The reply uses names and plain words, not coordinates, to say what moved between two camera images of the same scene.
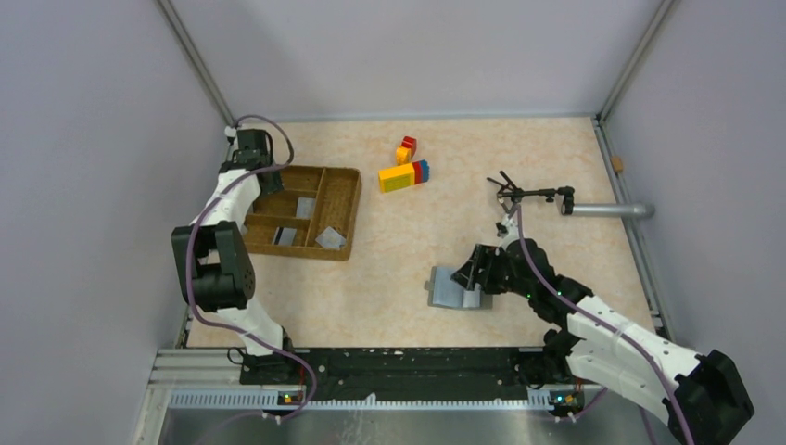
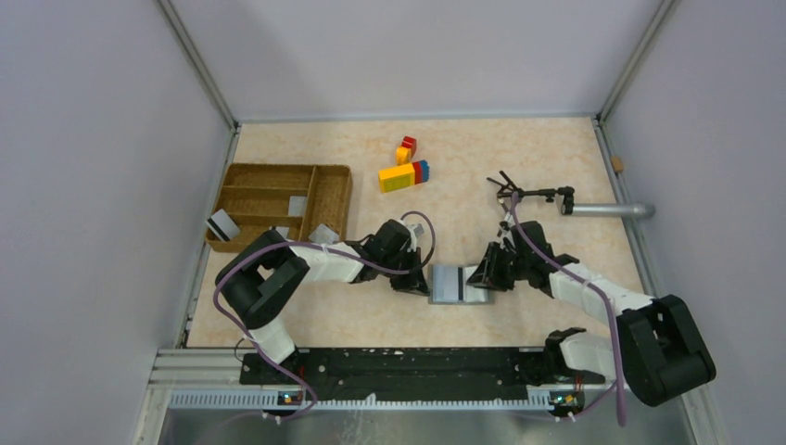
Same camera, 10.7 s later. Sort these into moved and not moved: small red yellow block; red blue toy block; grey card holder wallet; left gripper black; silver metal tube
Moved: left gripper black
Not moved: small red yellow block; silver metal tube; grey card holder wallet; red blue toy block
